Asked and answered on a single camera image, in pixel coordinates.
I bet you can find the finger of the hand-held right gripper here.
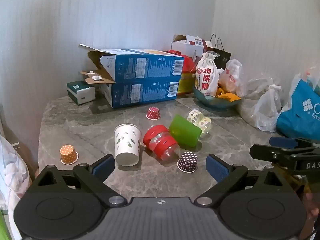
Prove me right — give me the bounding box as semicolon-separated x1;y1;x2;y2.
269;137;320;151
249;144;320;172

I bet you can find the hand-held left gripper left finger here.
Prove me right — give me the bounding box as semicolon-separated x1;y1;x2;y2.
26;154;127;207

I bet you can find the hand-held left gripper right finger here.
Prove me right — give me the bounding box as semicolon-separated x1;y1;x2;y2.
194;154;299;207

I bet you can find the purple polka dot paper cup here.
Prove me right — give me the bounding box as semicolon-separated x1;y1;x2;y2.
177;151;198;173

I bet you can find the white printed paper cup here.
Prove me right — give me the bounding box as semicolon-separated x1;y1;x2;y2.
114;124;142;167

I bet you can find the orange polka dot paper cup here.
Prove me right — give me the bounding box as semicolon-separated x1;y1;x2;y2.
59;144;79;165

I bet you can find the green plastic cup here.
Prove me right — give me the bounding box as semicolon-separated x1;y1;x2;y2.
168;114;202;147

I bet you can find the clear cup with printed labels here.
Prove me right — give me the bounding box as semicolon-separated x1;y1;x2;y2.
184;108;212;138

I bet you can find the clear cup with red bands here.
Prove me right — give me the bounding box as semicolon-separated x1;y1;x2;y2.
143;124;179;161

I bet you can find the red polka dot paper cup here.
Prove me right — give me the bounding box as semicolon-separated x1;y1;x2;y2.
146;107;160;120

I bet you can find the person's right hand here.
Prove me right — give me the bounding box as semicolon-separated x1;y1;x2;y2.
305;192;320;222

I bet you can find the blue plastic bag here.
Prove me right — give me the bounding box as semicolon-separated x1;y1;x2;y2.
276;79;320;140

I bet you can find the clear plastic bag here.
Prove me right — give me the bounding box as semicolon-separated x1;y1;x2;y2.
237;72;284;132

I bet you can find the teal bowl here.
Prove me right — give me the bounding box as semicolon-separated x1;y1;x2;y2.
193;86;242;110

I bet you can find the orange snack packet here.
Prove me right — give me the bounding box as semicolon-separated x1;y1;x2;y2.
216;85;242;102

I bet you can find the green and white tissue box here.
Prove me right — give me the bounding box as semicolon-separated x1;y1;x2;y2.
66;80;96;105

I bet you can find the white plastic bag red print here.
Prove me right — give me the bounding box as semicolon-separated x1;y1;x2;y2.
219;59;247;97

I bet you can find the blue cardboard box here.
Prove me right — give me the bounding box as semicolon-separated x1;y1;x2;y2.
79;44;185;84
80;69;181;109

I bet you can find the yellow box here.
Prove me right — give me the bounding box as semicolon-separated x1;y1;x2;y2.
177;72;198;96

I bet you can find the white printed cloth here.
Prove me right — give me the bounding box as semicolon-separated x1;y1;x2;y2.
0;135;33;240

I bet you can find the black paper bag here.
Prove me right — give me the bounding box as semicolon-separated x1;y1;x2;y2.
206;34;232;70

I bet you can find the red box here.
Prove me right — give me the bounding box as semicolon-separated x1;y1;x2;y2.
165;50;197;74

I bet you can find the white cardboard box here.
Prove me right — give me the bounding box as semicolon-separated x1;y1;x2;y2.
171;34;212;61

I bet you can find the white drawstring bag red print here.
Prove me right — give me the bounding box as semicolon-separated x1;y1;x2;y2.
195;52;220;97

